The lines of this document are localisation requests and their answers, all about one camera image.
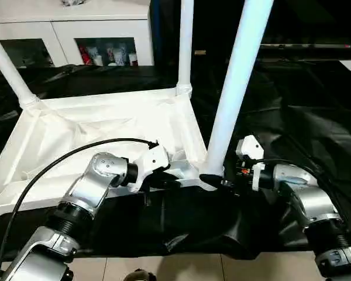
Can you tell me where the clear glass ornament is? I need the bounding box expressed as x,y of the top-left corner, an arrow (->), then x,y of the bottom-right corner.
60,0 -> 86,8

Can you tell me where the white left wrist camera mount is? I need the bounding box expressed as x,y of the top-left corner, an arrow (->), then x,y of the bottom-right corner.
128,143 -> 170,194

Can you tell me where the white glass-door cabinet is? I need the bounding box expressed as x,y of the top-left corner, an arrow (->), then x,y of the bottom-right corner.
0,0 -> 156,69

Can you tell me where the white plastic table top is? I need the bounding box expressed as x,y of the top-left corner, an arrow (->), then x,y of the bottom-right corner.
0,84 -> 226,225

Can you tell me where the dark robot foot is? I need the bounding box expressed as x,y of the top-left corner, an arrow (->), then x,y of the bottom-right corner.
125,268 -> 158,281

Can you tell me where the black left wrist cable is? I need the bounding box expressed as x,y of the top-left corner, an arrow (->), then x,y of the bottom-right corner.
0,138 -> 160,276

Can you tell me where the red bottle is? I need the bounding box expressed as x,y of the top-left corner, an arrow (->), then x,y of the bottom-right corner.
78,45 -> 91,65

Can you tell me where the black table mat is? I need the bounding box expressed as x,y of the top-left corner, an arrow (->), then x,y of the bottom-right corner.
0,60 -> 351,261

